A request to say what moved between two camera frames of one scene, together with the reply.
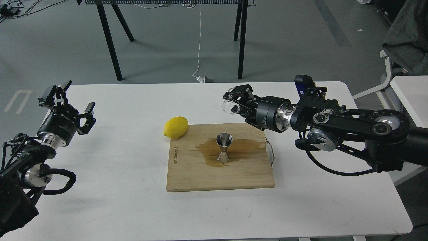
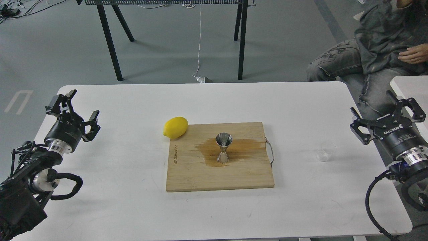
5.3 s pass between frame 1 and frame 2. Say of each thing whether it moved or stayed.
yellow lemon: stayed
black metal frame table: stayed
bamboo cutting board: stayed
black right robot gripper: moved
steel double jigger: stayed
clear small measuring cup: moved
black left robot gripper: moved
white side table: stayed
